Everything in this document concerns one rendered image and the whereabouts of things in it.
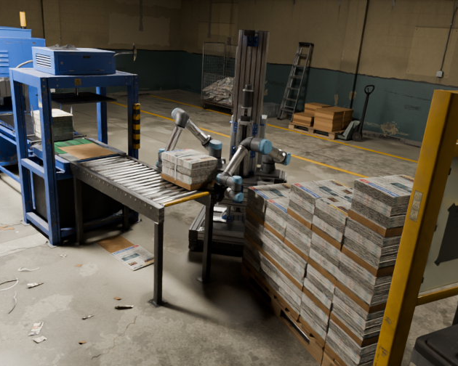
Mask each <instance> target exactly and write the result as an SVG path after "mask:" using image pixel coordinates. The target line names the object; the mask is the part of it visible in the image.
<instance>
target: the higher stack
mask: <svg viewBox="0 0 458 366"><path fill-rule="evenodd" d="M354 183H355V184H354V187H353V189H354V190H353V196H352V202H351V207H350V210H351V211H354V212H356V213H357V214H359V215H361V216H362V217H364V218H366V219H368V220H369V221H371V222H373V223H375V224H377V225H378V226H380V227H382V228H384V229H394V228H399V227H403V226H404V223H405V219H406V213H407V210H408V206H409V200H410V197H411V191H412V187H413V183H414V178H412V177H410V176H406V175H393V176H384V177H382V176H379V177H370V178H362V179H356V180H355V182H354ZM346 225H347V226H346V227H345V234H344V235H345V243H344V244H343V246H344V247H346V248H347V249H348V250H349V251H351V252H353V253H354V254H355V255H357V256H358V257H360V258H361V259H363V260H364V261H365V262H367V263H368V264H370V265H372V266H373V267H374V268H376V269H383V268H387V267H393V266H395V263H396V259H397V255H398V249H399V245H400V242H401V236H402V235H393V236H389V237H383V236H381V235H380V234H378V233H376V232H375V231H373V230H371V229H369V228H368V227H366V226H364V225H362V224H361V223H359V222H358V221H356V220H354V219H352V218H347V224H346ZM392 278H393V273H390V274H384V275H380V276H377V277H376V276H374V275H373V274H372V273H371V272H369V271H367V270H366V269H364V268H363V267H362V266H361V265H359V264H357V263H356V262H355V261H354V260H352V259H351V258H349V257H348V256H346V255H345V254H344V253H341V256H340V268H339V270H338V273H337V281H338V282H340V283H341V284H342V285H344V286H345V287H346V288H347V289H348V290H350V291H351V292H352V293H354V294H355V295H356V296H357V297H359V298H360V299H361V300H362V301H363V302H364V303H365V304H367V305H368V306H369V308H370V306H374V305H377V304H382V303H385V302H387V298H388V295H389V291H390V285H391V282H392ZM332 303H333V307H332V314H333V315H335V316H336V317H337V318H338V319H339V320H340V321H341V322H342V323H343V324H344V325H345V326H346V327H347V328H349V329H350V330H351V331H352V332H353V333H354V334H355V335H356V336H358V337H359V338H360V339H361V340H362V341H364V340H367V339H370V338H374V337H377V336H379V335H380V331H381V327H382V321H383V317H384V314H385V309H380V310H378V311H375V312H370V313H368V312H366V311H365V310H364V309H362V308H361V307H360V306H359V305H357V303H356V302H354V301H353V300H352V299H351V298H349V297H348V296H347V295H345V294H344V293H343V292H342V291H341V290H340V289H339V288H337V287H335V292H334V298H333V302H332ZM326 344H327V345H328V346H329V347H330V348H331V349H332V350H333V351H334V352H335V353H336V354H337V355H338V356H339V357H340V358H341V359H342V360H343V361H344V363H345V364H346V365H347V366H373V363H374V357H375V353H376V350H377V344H378V342H376V343H372V344H369V345H366V346H362V347H360V346H359V345H358V344H357V343H356V342H355V341H354V340H353V339H352V338H351V337H350V336H349V335H348V334H347V333H346V332H345V331H344V330H343V329H342V328H341V327H339V326H338V325H337V324H336V323H335V322H334V321H333V320H329V333H328V334H327V335H326ZM321 366H341V364H340V363H339V362H338V361H337V360H336V359H335V358H333V356H332V355H331V354H330V353H329V352H328V351H327V350H326V349H324V356H323V361H322V364H321Z"/></svg>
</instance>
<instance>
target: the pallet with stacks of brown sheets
mask: <svg viewBox="0 0 458 366"><path fill-rule="evenodd" d="M352 117H353V110H351V109H347V108H343V107H336V106H335V107H331V105H325V104H320V103H316V102H311V103H305V112H301V113H294V117H293V121H292V122H289V129H293V130H296V131H301V132H305V133H308V134H313V135H316V136H320V137H325V138H328V139H337V134H343V133H344V132H345V130H346V128H347V127H348V126H349V124H350V122H351V121H352ZM299 126H303V127H306V128H308V131H304V130H301V129H296V127H299ZM316 130H319V131H324V132H328V133H329V136H325V135H322V134H317V133H316Z"/></svg>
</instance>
